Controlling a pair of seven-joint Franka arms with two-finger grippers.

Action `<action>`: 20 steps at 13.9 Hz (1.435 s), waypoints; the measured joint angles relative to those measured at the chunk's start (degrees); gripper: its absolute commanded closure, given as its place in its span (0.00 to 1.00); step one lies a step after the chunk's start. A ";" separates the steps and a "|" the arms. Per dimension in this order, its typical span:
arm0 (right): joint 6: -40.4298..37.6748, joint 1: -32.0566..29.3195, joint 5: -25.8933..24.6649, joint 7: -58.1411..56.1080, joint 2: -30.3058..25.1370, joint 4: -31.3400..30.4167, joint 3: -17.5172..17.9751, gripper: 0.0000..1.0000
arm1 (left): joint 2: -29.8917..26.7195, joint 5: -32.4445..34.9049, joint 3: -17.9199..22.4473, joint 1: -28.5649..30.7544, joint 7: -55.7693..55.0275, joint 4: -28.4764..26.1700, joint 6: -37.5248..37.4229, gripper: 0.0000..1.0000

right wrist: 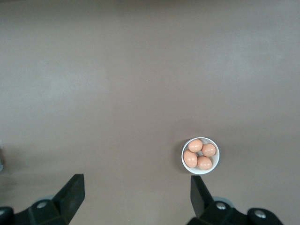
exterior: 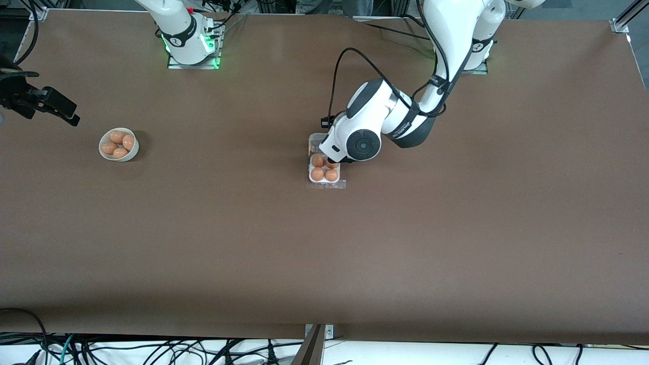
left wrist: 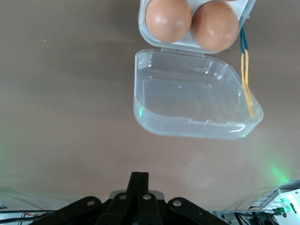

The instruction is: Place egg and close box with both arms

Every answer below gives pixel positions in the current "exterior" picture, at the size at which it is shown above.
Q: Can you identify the teal cable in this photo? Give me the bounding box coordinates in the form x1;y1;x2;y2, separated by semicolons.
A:
58;334;76;364

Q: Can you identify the black looping cable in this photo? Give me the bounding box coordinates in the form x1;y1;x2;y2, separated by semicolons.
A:
0;307;49;355

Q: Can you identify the small metal table bracket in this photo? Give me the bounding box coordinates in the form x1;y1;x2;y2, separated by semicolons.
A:
304;323;335;341

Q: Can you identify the dark table post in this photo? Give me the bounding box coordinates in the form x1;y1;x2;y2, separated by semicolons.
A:
291;324;325;365

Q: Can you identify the white round bowl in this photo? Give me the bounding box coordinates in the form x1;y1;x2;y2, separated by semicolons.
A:
98;127;139;162

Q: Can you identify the black power cable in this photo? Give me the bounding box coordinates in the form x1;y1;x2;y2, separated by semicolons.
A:
355;21;434;42

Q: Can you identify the aluminium frame profile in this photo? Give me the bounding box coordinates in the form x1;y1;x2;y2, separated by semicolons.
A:
610;0;649;34

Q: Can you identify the clear plastic egg carton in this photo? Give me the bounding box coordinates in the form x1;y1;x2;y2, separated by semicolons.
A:
307;133;347;190

